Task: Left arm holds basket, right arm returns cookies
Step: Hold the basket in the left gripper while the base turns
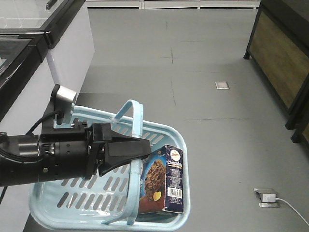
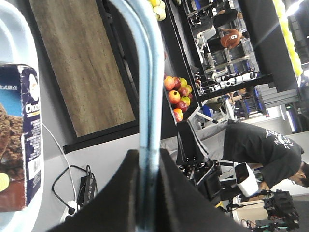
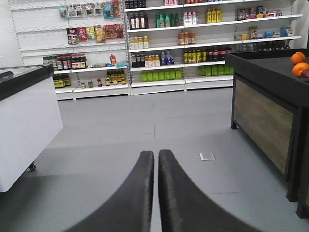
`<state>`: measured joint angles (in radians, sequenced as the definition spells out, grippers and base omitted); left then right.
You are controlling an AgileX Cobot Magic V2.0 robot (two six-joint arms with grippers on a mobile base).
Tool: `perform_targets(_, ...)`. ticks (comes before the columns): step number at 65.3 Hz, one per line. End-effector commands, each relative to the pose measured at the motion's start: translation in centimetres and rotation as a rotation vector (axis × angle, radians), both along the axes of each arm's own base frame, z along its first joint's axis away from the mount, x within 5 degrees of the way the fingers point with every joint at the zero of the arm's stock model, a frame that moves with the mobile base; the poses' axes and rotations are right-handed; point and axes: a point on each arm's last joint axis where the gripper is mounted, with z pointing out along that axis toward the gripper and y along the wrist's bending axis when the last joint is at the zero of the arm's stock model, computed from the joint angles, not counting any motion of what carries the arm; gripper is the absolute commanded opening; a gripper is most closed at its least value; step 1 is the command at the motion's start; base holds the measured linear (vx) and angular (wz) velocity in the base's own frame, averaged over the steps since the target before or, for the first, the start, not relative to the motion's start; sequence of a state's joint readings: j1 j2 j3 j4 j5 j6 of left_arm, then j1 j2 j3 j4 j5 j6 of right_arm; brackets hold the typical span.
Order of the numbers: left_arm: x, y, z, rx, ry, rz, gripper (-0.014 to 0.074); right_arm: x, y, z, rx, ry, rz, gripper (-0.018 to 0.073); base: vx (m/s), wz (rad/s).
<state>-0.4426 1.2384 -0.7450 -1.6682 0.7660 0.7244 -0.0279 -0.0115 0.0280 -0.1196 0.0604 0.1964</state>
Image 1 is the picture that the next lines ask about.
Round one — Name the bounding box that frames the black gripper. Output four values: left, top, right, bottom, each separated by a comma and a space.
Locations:
39, 120, 152, 180

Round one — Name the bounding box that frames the light blue plastic basket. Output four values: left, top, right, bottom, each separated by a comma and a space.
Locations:
29, 100, 191, 232

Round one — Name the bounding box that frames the blue chocolate cookie box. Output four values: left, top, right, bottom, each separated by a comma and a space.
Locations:
138, 145, 184, 214

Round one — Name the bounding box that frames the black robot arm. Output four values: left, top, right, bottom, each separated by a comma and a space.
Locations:
0, 121, 152, 187

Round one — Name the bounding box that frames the white chest freezer far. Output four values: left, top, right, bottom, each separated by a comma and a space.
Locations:
0, 0, 95, 93

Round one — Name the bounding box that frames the white chest freezer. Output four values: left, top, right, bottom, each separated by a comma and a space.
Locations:
0, 35, 55, 232
0, 0, 95, 93

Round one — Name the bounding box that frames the steel floor socket plate far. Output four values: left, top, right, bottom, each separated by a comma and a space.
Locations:
215, 81, 230, 89

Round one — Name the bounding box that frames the white chest freezer near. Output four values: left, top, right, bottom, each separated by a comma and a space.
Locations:
0, 35, 55, 232

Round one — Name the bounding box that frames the white shelf base far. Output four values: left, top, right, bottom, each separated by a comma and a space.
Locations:
87, 0, 260, 9

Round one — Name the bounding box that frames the steel floor socket with plug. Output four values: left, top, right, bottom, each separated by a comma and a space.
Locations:
254, 188, 280, 208

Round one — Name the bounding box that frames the black framed wooden cabinet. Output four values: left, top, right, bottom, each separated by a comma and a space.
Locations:
244, 0, 309, 143

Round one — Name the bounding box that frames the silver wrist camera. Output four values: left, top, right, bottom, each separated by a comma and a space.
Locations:
51, 84, 77, 125

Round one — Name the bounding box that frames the white power cable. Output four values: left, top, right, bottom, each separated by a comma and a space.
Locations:
275, 197, 309, 224

